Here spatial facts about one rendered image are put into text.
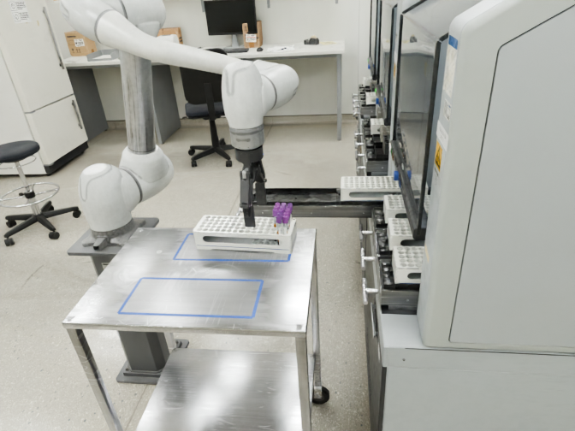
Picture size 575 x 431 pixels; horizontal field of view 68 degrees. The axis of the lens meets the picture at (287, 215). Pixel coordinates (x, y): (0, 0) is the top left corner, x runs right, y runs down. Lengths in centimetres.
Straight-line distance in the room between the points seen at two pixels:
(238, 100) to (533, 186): 66
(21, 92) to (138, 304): 345
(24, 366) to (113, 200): 111
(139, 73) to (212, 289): 79
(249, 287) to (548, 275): 68
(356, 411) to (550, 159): 130
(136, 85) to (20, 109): 298
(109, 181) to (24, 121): 297
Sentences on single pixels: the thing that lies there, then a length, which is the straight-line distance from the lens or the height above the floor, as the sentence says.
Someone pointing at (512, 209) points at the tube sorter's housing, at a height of 111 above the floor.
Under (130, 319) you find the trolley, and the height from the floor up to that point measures 82.
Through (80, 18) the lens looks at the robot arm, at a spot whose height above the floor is 146.
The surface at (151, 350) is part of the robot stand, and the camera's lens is 198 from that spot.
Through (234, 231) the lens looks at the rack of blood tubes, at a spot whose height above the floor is 88.
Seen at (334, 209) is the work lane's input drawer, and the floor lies 79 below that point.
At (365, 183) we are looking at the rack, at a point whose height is 86.
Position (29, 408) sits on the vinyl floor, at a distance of 225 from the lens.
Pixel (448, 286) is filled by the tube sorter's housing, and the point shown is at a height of 92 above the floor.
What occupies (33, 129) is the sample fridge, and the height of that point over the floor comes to 47.
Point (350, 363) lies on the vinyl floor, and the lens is 202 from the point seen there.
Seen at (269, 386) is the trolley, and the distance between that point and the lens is 159.
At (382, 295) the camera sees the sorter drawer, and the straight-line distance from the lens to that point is 114.
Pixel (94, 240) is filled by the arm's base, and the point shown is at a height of 72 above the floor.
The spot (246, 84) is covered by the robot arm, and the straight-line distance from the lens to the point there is 106.
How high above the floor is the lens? 152
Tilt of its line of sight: 29 degrees down
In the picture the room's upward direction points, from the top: 4 degrees counter-clockwise
